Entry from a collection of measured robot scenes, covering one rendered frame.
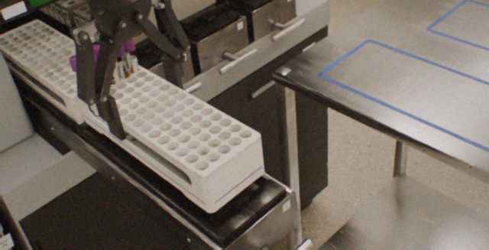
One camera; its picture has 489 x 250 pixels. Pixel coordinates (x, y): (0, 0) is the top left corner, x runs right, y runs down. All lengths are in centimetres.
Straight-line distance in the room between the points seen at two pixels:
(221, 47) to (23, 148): 42
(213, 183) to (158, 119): 14
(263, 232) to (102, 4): 35
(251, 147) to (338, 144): 136
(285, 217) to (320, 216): 103
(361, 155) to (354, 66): 106
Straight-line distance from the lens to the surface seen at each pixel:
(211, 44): 110
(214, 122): 72
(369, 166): 195
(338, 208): 181
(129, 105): 79
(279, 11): 122
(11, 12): 93
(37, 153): 102
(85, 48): 69
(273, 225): 74
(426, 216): 144
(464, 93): 90
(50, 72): 97
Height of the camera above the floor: 134
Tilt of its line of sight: 38 degrees down
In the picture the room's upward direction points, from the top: 7 degrees counter-clockwise
